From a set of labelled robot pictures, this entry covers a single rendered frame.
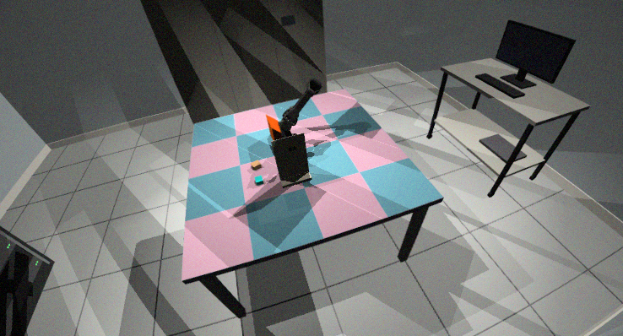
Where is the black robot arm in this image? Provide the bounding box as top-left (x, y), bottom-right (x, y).
top-left (278, 77), bottom-right (322, 133)

